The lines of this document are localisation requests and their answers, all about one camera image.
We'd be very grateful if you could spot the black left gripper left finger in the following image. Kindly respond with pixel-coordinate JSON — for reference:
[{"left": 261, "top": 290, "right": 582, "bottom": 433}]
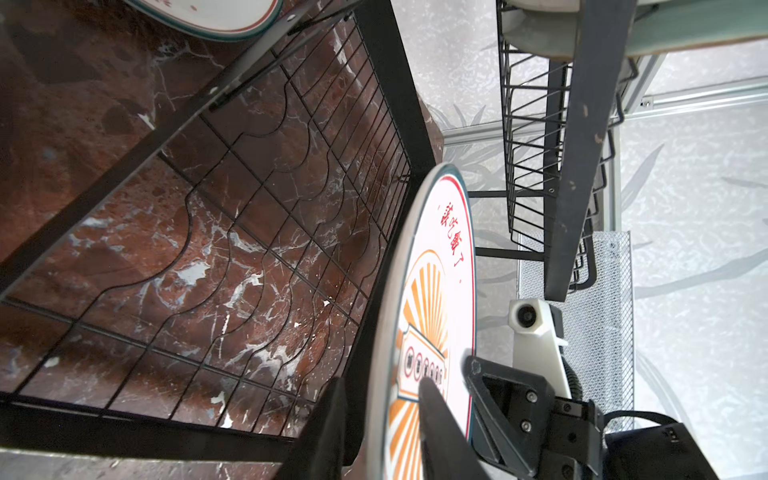
[{"left": 274, "top": 377, "right": 347, "bottom": 479}]

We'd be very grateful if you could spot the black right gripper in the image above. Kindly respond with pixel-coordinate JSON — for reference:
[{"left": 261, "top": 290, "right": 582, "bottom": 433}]
[{"left": 462, "top": 356, "right": 718, "bottom": 479}]

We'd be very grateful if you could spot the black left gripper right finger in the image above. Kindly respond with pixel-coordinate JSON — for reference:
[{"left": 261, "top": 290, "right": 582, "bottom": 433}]
[{"left": 418, "top": 378, "right": 489, "bottom": 479}]

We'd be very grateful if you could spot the orange sunburst plate front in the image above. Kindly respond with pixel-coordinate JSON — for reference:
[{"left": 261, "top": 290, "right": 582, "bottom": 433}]
[{"left": 363, "top": 163, "right": 477, "bottom": 479}]

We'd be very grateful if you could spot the orange sunburst plate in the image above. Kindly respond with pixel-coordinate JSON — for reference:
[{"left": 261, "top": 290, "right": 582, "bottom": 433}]
[
  {"left": 126, "top": 0, "right": 283, "bottom": 42},
  {"left": 363, "top": 163, "right": 477, "bottom": 479}
]

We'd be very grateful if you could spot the mint green flower plate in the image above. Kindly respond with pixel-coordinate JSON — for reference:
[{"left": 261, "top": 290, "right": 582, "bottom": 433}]
[{"left": 501, "top": 1, "right": 767, "bottom": 60}]

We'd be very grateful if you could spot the orange sunburst plate by rack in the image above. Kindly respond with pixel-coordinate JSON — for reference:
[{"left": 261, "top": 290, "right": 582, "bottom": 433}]
[{"left": 126, "top": 0, "right": 283, "bottom": 42}]

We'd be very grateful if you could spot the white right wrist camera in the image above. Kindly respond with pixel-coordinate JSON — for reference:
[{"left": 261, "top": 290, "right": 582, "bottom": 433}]
[{"left": 508, "top": 299, "right": 572, "bottom": 398}]

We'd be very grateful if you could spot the white mesh wall basket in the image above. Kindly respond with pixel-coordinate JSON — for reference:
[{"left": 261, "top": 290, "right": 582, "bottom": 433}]
[{"left": 518, "top": 231, "right": 635, "bottom": 414}]

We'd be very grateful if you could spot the black wire dish rack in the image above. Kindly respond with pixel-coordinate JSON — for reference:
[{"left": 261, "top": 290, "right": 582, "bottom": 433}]
[{"left": 0, "top": 0, "right": 640, "bottom": 466}]

